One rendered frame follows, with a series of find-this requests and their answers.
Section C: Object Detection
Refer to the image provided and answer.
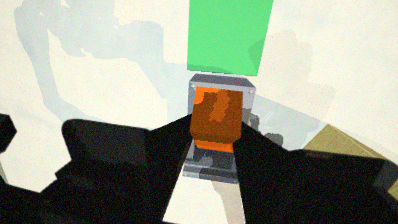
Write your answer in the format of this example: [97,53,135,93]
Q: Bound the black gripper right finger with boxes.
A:
[232,121,398,224]

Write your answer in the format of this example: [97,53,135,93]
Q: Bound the orange block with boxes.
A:
[189,86,243,153]

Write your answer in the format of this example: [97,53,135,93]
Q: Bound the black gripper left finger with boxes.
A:
[61,113,193,220]

